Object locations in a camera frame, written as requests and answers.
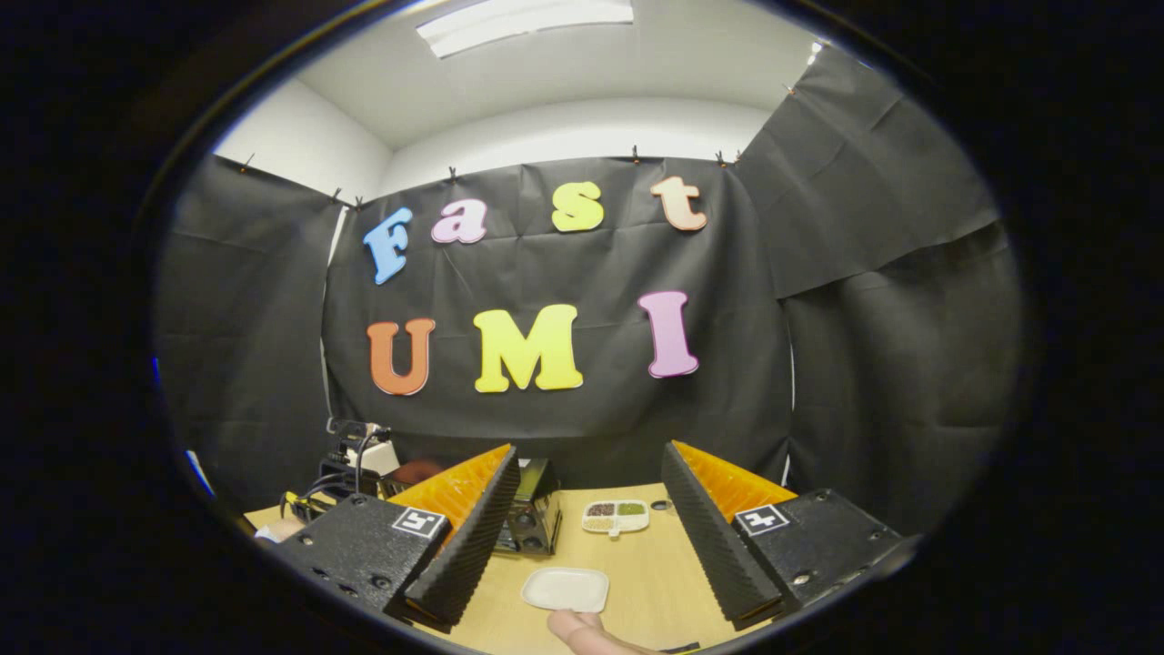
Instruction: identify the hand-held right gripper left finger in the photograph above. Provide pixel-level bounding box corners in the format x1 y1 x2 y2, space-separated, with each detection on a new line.
273 443 522 635

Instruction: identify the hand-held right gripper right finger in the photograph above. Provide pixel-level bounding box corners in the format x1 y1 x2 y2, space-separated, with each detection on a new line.
660 440 921 632

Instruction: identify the black electric oven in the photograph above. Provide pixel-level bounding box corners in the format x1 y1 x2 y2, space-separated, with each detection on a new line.
491 458 563 558

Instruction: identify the white compartment dish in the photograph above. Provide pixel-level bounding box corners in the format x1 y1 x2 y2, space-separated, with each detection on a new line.
582 499 650 538

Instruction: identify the white rectangular plate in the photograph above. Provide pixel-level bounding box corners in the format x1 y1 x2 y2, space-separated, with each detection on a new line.
521 567 610 615

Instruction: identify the black backdrop cloth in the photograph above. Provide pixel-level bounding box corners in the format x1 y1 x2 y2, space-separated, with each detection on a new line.
153 45 1024 538

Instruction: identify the large ceiling light panel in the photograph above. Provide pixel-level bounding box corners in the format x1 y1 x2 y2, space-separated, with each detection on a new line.
416 0 635 60

